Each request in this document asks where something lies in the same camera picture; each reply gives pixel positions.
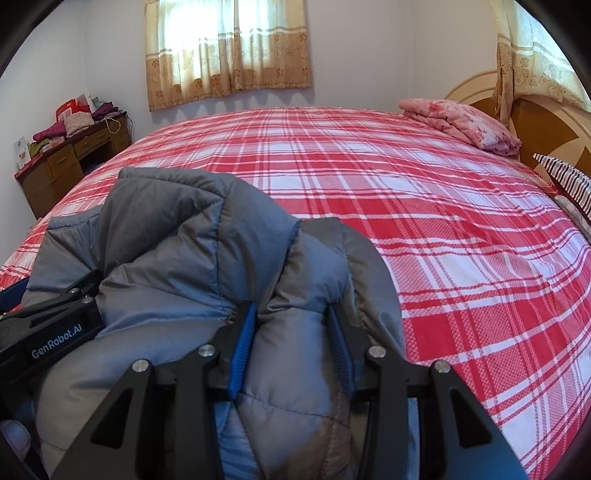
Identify red paper bag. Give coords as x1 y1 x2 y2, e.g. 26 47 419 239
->
56 98 90 121

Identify white printed card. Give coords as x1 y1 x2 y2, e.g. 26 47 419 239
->
14 137 32 169

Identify pink folded quilt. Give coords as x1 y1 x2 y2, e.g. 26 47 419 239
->
399 98 522 159

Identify beige floral lace curtain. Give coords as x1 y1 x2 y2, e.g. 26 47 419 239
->
492 0 591 134

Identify wooden desk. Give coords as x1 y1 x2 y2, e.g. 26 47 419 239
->
14 113 132 220

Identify grey floral pillow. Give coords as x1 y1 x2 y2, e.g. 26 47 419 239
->
554 196 591 236

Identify striped pillow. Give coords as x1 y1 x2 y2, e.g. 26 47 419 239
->
533 154 591 210

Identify wooden headboard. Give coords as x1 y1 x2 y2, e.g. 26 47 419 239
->
444 76 591 185

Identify magenta folded clothes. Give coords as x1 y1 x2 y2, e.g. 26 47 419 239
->
32 122 65 143

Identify person's left hand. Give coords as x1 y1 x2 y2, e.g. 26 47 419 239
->
0 419 32 463

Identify red plaid bed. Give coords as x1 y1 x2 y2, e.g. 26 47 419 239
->
0 106 591 480

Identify beige folded clothes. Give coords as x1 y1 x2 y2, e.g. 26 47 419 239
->
64 112 95 136

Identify beige window curtain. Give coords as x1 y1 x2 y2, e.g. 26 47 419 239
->
144 0 315 112

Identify grey puffer jacket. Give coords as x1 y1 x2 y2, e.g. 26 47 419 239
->
21 167 407 480

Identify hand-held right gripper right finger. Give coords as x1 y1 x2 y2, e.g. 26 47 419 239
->
325 305 529 480

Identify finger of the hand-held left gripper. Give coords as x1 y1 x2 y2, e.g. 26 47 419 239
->
0 270 105 326
0 281 27 312

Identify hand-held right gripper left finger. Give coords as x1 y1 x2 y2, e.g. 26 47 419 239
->
76 301 257 480

